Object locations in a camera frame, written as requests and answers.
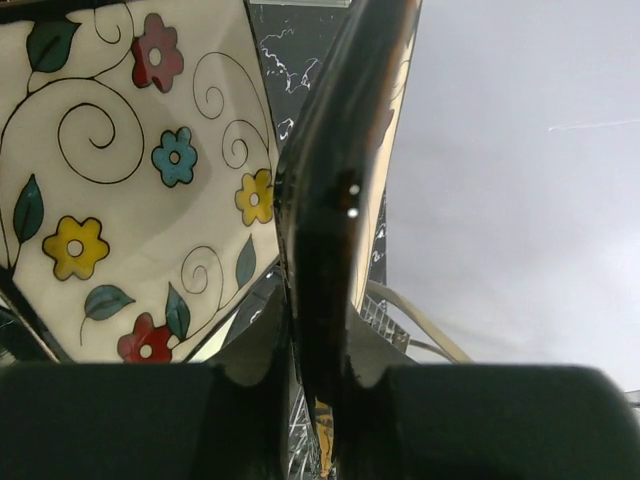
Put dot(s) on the dark brown square plate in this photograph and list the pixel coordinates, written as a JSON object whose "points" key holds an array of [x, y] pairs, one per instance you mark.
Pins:
{"points": [[137, 159]]}

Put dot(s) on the stainless steel dish rack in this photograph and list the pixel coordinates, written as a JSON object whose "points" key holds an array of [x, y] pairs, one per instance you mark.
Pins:
{"points": [[311, 427]]}

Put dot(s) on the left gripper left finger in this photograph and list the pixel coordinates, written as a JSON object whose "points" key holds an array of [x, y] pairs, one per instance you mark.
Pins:
{"points": [[225, 418]]}

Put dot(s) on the floral square plate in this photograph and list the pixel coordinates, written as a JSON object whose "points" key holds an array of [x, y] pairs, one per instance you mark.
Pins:
{"points": [[324, 176]]}

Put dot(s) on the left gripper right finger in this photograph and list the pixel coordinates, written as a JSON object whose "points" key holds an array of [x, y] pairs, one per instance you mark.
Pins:
{"points": [[478, 421]]}

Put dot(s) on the white square plate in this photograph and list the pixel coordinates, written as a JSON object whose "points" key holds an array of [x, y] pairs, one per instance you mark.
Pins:
{"points": [[23, 340]]}

